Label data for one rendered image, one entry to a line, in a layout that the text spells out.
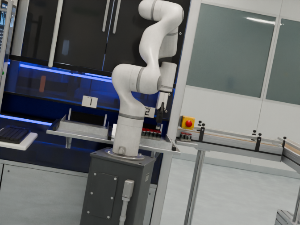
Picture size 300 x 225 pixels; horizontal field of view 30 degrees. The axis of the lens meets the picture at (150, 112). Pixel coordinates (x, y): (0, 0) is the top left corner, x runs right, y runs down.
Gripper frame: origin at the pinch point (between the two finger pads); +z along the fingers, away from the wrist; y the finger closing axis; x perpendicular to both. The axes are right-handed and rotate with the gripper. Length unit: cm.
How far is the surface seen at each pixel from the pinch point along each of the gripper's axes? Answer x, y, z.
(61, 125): -52, 9, 12
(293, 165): 84, -8, 14
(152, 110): -2.9, -17.2, -2.8
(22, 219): -67, -18, 74
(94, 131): -33.7, 8.6, 11.6
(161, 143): 1.5, 19.8, 10.6
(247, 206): 133, -254, 99
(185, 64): 11.0, -17.2, -32.2
